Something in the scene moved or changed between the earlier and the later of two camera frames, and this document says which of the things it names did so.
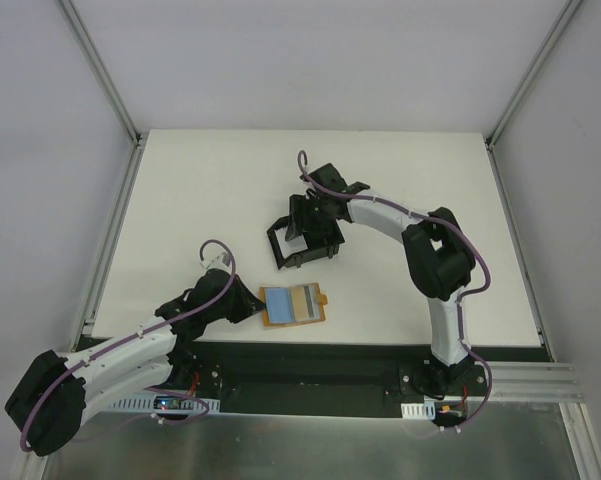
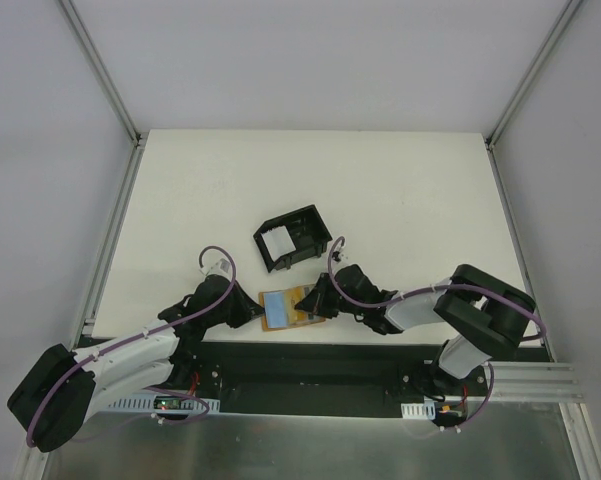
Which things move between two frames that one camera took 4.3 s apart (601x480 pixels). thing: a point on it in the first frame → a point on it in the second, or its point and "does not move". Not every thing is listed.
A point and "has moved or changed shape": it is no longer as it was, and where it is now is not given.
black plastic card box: [321, 238] has moved or changed shape
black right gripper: [321, 228] → [325, 295]
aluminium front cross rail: [532, 382] does not move
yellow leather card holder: [293, 305] does not move
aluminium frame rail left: [139, 138] does not move
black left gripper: [238, 304] does not move
